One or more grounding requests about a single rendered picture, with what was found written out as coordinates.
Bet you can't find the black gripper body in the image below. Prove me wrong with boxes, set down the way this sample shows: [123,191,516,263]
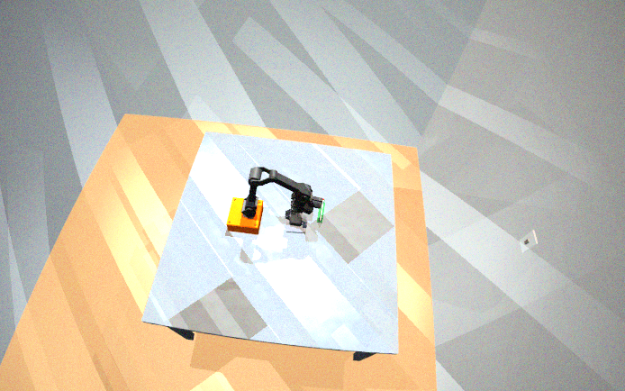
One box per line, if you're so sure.
[289,193,304,226]

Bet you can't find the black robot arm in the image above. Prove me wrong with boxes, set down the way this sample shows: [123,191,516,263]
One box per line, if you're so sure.
[241,167,323,220]

